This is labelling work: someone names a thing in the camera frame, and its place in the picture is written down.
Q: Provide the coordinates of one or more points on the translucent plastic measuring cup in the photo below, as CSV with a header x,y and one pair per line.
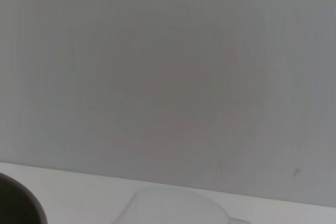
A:
x,y
170,208

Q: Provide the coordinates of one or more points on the stainless steel mixing bowl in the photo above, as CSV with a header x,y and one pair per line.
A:
x,y
18,203

